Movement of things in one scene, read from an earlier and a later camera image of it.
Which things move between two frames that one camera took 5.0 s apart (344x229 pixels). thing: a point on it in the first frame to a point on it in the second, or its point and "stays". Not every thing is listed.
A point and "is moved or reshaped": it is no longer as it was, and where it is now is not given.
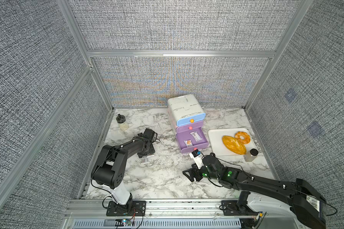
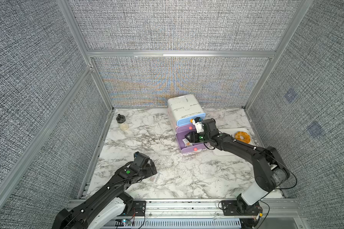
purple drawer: [189, 126] stays
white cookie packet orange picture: [188, 142] stays
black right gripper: [195, 169] to [193, 134]
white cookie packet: [148, 159] is moved or reshaped
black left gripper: [152, 150] to [149, 171]
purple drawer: [189, 141] stays
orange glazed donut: [243, 136] stays
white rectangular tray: [218, 147] stays
